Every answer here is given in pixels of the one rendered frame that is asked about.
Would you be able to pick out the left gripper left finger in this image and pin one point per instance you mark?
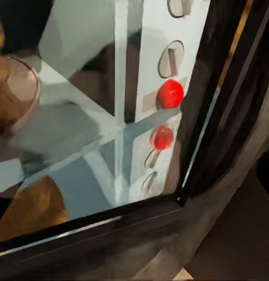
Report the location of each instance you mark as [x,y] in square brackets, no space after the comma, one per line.
[11,175]

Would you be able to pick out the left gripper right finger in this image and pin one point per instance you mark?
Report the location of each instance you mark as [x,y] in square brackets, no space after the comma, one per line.
[263,172]

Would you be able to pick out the microwave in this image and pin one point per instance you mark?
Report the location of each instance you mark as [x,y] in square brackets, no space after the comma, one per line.
[126,115]

